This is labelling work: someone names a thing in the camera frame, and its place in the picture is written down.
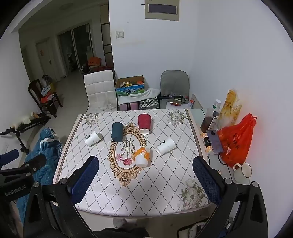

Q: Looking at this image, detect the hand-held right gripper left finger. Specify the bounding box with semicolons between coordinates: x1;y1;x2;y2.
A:
23;156;100;238

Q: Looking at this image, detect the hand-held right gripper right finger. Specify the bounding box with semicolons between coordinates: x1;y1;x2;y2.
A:
192;157;269;238

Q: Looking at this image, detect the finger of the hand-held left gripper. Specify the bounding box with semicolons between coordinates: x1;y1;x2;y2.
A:
20;153;47;175
0;149;20;166

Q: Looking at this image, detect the dark teal paper cup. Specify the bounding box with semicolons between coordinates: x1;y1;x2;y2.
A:
111;122;124;142

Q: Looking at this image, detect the orange and white paper cup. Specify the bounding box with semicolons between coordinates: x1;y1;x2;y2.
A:
131;146;151;168

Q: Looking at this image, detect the red paper cup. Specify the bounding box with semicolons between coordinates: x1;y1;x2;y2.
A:
138;114;152;135

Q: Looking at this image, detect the blue knitted cloth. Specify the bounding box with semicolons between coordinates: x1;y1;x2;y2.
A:
21;128;63;225

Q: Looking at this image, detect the black exercise stand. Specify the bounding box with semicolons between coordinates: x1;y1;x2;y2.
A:
0;112;52;155

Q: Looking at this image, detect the white enamel mug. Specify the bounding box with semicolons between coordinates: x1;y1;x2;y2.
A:
233;162;252;185

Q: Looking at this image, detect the white cloth bundle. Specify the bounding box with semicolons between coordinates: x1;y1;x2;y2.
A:
12;112;40;129

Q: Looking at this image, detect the dark smartphone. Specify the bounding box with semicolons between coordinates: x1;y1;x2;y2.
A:
206;129;223;153

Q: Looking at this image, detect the floral diamond pattern tablecloth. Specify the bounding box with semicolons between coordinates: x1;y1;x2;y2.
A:
52;108;212;217

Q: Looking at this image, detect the orange plastic bag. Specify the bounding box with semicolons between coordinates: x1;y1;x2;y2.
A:
217;113;257;168

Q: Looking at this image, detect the dark brown jar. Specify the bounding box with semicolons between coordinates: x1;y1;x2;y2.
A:
200;107;217;133

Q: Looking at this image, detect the pile of clothes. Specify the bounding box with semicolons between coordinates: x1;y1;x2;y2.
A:
41;85;56;102

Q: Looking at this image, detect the dark wooden chair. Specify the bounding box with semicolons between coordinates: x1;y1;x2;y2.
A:
27;79;63;118

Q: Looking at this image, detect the yellow snack bag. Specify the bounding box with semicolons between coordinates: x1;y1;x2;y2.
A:
218;89;242;127

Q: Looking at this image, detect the white capped bottle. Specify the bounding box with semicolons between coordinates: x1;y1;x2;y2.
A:
212;99;222;115

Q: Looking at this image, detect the pink storage box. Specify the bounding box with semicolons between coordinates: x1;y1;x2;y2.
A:
118;103;140;111

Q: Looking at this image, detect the white padded chair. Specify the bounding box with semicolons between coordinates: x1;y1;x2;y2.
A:
83;70;118;112

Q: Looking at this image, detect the black and white patterned bag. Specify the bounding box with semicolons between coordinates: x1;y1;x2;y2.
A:
139;96;159;110

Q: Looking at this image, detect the printed cardboard box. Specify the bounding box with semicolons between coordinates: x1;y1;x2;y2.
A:
115;75;146;97

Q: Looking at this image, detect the grey cushioned chair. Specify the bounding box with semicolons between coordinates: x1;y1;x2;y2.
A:
160;70;190;109

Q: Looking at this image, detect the wooden door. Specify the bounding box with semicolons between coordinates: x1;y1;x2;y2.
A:
35;39;54;79

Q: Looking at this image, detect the white towel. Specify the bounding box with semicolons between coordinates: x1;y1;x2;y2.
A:
117;88;161;106

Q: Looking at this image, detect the beige wall panel box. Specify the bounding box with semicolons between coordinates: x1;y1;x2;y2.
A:
145;0;180;22

